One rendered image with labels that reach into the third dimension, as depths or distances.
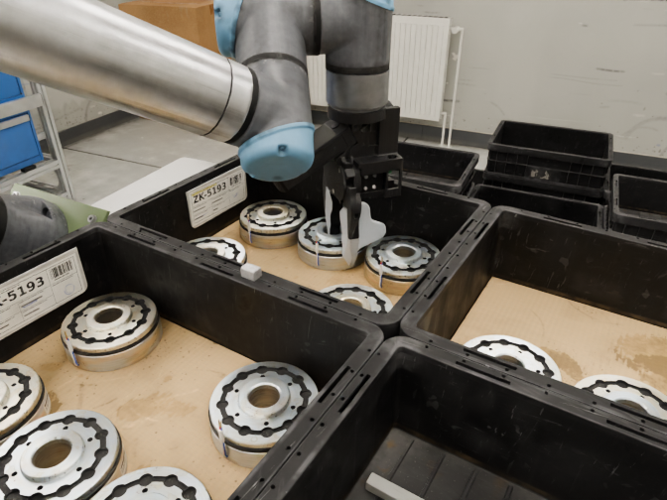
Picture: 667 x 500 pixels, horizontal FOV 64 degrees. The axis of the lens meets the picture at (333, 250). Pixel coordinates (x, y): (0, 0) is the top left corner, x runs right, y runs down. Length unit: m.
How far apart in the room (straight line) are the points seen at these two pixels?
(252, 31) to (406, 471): 0.45
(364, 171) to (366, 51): 0.14
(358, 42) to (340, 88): 0.05
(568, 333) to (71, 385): 0.55
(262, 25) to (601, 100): 3.07
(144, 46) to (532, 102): 3.20
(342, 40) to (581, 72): 2.95
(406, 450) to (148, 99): 0.38
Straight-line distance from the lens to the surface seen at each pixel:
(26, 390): 0.60
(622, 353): 0.68
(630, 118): 3.57
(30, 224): 0.84
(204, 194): 0.80
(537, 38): 3.48
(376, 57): 0.62
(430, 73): 3.51
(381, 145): 0.68
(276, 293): 0.52
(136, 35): 0.47
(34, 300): 0.68
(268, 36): 0.57
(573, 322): 0.70
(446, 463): 0.52
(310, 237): 0.75
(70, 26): 0.45
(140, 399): 0.59
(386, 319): 0.49
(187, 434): 0.54
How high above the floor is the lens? 1.24
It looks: 31 degrees down
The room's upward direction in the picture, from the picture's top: straight up
